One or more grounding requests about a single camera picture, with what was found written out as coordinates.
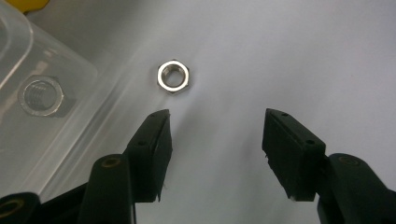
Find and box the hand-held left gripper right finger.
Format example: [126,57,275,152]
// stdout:
[261,107,328,203]

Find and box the clear plastic pull-out drawer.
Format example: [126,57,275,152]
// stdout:
[0,0,101,201]

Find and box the silver hex nut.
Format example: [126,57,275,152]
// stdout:
[156,59,191,96]
[17,74,65,119]

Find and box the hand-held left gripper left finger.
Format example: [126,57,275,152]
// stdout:
[123,108,174,203]

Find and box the yellow black drawer organizer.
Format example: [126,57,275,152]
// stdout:
[6,0,50,14]

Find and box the white table board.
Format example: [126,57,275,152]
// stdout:
[27,0,396,224]

